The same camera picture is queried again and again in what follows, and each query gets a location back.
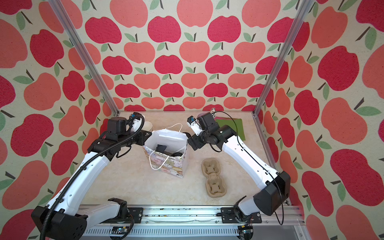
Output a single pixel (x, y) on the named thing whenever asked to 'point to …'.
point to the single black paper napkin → (160, 148)
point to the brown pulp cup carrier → (216, 186)
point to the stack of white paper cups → (148, 126)
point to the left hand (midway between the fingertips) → (153, 134)
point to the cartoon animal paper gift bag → (167, 150)
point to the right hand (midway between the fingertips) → (199, 136)
